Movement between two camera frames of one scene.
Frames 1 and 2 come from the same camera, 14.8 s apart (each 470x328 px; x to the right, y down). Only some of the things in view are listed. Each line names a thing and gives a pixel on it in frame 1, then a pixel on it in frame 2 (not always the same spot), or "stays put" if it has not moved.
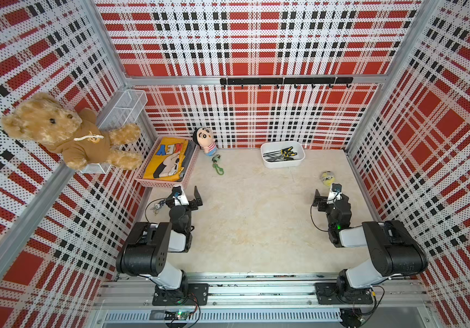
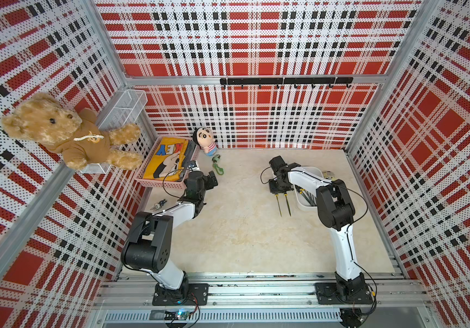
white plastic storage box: (298, 147) -> (316, 171)
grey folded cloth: (190, 148) stays put
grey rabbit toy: (157, 206) stays put
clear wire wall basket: (123, 110) stays put
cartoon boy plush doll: (203, 137) stays put
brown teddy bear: (76, 135) stays put
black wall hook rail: (241, 80) stays put
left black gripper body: (192, 205) -> (208, 184)
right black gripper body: (324, 206) -> (276, 186)
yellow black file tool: (284, 154) -> (285, 195)
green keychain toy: (219, 170) stays put
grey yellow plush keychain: (328, 178) stays put
